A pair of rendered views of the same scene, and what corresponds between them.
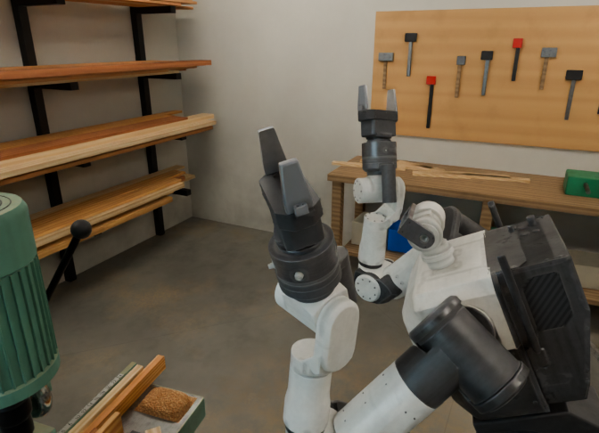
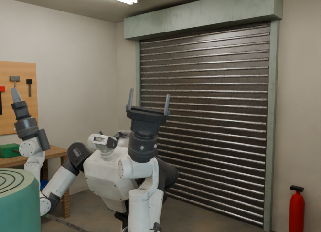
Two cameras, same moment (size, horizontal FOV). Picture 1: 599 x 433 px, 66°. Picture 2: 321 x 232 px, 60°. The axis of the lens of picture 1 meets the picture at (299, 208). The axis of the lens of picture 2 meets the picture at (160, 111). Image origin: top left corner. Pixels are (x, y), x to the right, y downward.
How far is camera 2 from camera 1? 0.87 m
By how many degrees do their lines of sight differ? 74
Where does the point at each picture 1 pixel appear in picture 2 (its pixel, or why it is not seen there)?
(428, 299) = not seen: hidden behind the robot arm
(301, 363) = (146, 194)
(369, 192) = (36, 147)
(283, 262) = (152, 141)
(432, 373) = (162, 179)
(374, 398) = (152, 202)
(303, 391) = (146, 208)
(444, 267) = (113, 157)
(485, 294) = not seen: hidden behind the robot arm
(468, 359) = (166, 168)
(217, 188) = not seen: outside the picture
